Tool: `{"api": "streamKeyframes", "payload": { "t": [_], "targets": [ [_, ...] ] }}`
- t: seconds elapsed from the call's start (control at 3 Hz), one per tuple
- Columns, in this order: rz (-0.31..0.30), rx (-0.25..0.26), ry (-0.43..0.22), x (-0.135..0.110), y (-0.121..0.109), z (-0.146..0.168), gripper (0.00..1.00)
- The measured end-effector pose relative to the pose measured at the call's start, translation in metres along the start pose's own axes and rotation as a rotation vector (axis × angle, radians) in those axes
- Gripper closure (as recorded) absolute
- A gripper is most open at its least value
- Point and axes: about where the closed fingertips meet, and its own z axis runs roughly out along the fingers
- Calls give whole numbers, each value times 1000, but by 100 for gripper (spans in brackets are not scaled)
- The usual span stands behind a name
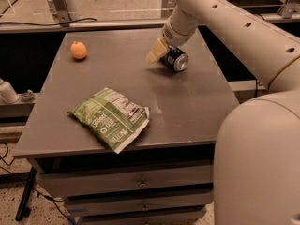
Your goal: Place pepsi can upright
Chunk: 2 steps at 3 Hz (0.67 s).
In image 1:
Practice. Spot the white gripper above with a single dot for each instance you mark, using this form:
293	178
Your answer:
176	36

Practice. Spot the blue pepsi can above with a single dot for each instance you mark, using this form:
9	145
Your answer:
176	59

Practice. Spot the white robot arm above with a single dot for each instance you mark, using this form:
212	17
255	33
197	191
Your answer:
257	153

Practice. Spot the orange fruit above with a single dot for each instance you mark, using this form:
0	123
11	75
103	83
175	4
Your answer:
78	50

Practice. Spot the green chip bag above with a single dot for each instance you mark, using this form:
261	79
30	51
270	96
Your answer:
112	117

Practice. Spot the grey drawer cabinet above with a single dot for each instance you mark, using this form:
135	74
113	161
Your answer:
186	110

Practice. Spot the white pipe fitting left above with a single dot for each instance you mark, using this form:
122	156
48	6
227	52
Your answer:
7	92

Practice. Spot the top grey drawer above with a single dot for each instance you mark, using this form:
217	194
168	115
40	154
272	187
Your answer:
72	184

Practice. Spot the grey drawer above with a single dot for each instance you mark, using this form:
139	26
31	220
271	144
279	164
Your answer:
138	203
154	217
72	184

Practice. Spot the bottom grey drawer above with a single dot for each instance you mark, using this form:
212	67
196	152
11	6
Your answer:
154	217

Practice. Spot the middle grey drawer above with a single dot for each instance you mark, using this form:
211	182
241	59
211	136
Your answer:
138	203

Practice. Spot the black metal leg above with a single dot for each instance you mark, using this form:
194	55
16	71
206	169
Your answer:
25	195

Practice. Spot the left metal post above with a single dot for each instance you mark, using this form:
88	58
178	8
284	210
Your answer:
67	10

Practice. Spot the right metal post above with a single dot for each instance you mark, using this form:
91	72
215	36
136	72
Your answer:
288	8

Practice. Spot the horizontal metal rail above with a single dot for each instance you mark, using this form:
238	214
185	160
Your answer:
91	24

